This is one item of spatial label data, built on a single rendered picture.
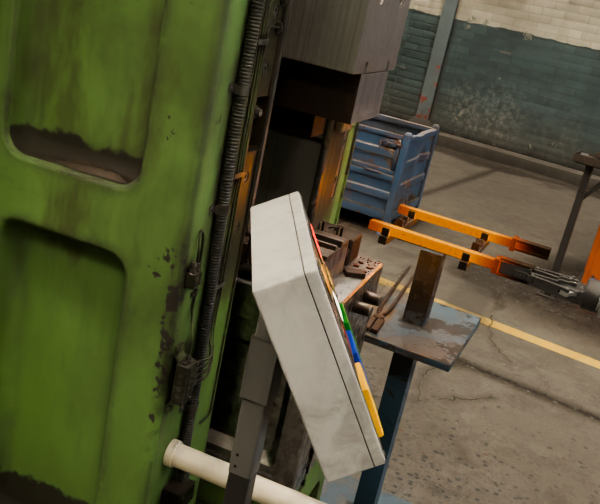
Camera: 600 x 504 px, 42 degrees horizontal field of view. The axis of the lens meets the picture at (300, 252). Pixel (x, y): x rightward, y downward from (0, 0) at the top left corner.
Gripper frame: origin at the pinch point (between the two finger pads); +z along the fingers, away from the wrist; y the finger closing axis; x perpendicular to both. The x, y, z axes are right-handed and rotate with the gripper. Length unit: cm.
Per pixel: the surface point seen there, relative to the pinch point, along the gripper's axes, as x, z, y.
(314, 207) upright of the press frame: 3, 49, -14
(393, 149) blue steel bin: -37, 130, 313
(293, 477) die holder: -44, 26, -51
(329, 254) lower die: 3, 32, -42
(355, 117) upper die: 32, 32, -46
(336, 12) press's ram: 50, 37, -54
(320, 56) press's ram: 42, 38, -54
